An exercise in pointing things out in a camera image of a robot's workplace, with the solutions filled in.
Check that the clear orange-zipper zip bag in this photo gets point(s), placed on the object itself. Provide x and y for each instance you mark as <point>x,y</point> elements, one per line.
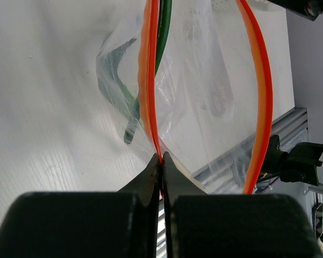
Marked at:
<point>236,83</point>

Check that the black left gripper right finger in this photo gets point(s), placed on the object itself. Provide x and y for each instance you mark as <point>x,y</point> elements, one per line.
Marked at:
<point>202,225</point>

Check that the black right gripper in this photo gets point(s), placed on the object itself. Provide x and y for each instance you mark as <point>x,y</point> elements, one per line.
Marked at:
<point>309,9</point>

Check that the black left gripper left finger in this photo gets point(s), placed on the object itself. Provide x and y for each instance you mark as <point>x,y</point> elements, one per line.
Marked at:
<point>86,223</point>

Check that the aluminium mounting rail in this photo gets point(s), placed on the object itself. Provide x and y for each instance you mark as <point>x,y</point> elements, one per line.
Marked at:
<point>226,173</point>

